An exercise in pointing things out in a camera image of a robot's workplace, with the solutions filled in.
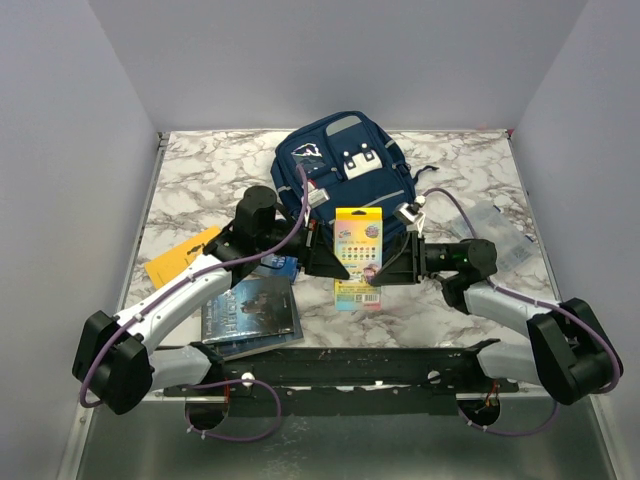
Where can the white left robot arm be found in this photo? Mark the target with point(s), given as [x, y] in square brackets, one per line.
[118, 360]

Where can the Wuthering Heights dark book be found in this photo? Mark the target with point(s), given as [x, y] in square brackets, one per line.
[254, 308]

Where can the navy blue student backpack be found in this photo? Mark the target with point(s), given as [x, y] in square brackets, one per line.
[349, 161]

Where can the yellow notebook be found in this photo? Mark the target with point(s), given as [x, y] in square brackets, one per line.
[168, 265]

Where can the yellow crayon box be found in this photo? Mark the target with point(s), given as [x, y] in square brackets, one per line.
[358, 236]

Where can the aluminium rail frame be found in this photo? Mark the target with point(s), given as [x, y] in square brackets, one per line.
[248, 395]

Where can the clear plastic organizer box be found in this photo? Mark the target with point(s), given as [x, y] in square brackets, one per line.
[514, 248]

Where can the Animal Farm blue book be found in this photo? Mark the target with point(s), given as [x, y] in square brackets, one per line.
[278, 266]

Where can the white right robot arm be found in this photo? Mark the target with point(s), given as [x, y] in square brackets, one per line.
[566, 350]

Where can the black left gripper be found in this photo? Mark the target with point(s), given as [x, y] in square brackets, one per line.
[318, 257]

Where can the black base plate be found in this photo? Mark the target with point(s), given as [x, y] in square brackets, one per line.
[455, 369]

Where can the dark book underneath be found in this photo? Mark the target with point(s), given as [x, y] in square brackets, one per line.
[247, 347]

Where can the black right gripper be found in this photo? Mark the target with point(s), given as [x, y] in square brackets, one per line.
[408, 266]

